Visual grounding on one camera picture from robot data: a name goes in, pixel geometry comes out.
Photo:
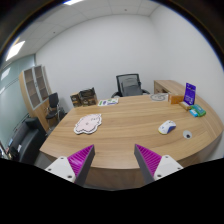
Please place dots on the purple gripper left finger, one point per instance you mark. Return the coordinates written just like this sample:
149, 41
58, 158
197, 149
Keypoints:
74, 168

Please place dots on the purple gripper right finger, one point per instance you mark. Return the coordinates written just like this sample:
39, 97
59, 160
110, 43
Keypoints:
154, 166

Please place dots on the white blue computer mouse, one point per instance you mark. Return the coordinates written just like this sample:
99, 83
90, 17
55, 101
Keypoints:
167, 127

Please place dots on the black leather sofa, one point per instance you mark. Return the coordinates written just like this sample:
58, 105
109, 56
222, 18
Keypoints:
27, 141

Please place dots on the black side chair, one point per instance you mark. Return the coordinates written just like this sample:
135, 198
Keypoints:
54, 110

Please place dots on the round patterned coaster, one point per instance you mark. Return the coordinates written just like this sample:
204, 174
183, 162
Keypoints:
159, 97

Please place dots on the cardboard box with items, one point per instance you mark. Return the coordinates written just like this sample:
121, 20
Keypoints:
86, 97

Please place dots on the green tissue pack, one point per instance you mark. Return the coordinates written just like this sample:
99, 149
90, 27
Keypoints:
197, 111

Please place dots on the orange small box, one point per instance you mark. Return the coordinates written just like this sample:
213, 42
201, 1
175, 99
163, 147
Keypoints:
176, 99

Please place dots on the green white booklet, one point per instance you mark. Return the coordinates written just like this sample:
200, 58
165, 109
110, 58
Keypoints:
107, 102

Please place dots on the wooden side cabinet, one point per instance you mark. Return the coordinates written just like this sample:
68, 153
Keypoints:
169, 86

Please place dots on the purple sign stand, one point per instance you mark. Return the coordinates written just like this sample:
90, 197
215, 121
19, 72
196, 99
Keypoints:
190, 93

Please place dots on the black mesh office chair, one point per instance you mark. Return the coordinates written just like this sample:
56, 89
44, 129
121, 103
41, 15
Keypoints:
128, 85

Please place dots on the wooden bookshelf cabinet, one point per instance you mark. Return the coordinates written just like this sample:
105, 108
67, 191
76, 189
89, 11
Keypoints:
35, 93

